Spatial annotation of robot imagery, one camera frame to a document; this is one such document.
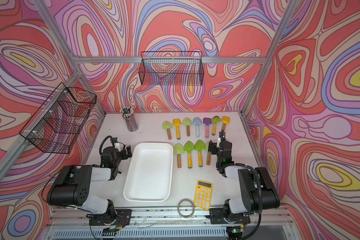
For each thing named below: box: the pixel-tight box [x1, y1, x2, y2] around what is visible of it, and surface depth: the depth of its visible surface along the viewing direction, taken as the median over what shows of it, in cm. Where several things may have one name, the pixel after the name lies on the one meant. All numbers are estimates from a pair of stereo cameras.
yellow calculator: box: [193, 179, 213, 210], surface depth 81 cm
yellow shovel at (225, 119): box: [221, 116, 231, 132], surface depth 114 cm
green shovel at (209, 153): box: [204, 141, 212, 166], surface depth 95 cm
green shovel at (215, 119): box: [211, 115, 221, 136], surface depth 113 cm
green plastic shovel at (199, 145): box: [194, 139, 205, 168], surface depth 100 cm
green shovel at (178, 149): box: [173, 143, 185, 169], surface depth 98 cm
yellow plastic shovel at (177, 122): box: [172, 118, 182, 140], surface depth 112 cm
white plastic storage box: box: [123, 142, 174, 203], surface depth 90 cm
